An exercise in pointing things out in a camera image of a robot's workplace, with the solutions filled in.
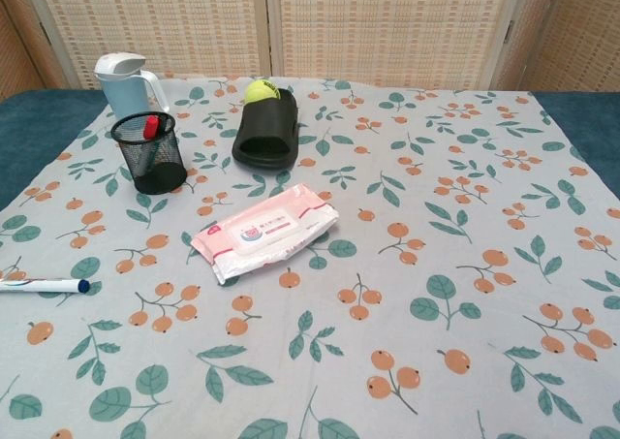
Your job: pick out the yellow-green tennis ball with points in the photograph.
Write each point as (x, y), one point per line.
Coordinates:
(259, 92)

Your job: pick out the white marker blue cap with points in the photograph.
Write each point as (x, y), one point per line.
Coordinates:
(43, 285)

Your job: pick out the floral fruit print tablecloth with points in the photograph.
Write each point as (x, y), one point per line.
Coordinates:
(387, 313)

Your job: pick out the white plastic object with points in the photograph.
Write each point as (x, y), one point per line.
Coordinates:
(121, 95)

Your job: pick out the black rubber slipper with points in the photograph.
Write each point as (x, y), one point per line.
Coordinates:
(271, 129)

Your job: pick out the red marker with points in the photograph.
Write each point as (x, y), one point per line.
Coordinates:
(150, 126)

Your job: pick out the black round object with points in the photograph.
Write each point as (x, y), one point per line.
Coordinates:
(160, 177)

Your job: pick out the pink wet wipes pack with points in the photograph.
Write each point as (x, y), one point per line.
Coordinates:
(271, 235)

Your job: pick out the woven bamboo folding screen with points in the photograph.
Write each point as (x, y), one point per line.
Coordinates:
(387, 27)

